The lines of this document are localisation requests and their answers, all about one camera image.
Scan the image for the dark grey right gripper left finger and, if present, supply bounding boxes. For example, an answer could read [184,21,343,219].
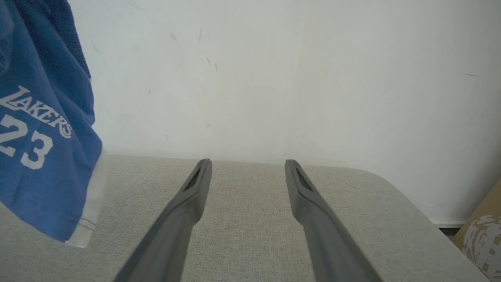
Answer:
[114,159,213,282]

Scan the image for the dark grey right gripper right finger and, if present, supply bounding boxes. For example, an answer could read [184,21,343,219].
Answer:
[285,159,382,282]

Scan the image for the blue Lakers basketball shorts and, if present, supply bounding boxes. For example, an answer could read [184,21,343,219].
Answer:
[0,0,108,248]

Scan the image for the brown printed cardboard box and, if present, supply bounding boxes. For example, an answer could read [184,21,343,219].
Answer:
[453,178,501,279]

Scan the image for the white wall baseboard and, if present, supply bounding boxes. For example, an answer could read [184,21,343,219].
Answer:
[431,219,468,228]

